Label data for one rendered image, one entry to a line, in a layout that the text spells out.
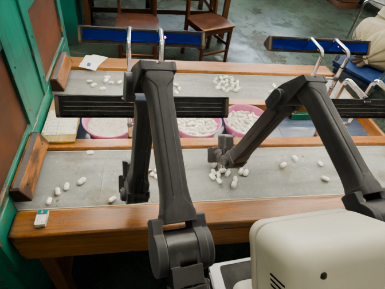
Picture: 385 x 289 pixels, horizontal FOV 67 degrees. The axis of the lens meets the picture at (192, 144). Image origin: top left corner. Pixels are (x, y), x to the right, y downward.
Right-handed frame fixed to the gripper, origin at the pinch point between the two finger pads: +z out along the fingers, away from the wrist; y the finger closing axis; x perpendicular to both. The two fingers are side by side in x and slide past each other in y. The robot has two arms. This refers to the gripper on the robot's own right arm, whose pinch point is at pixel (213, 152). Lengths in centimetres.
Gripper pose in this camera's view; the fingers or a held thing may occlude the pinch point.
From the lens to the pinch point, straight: 138.1
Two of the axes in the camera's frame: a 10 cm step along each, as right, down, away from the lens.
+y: -9.8, 0.1, -1.8
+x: -0.1, 9.9, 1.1
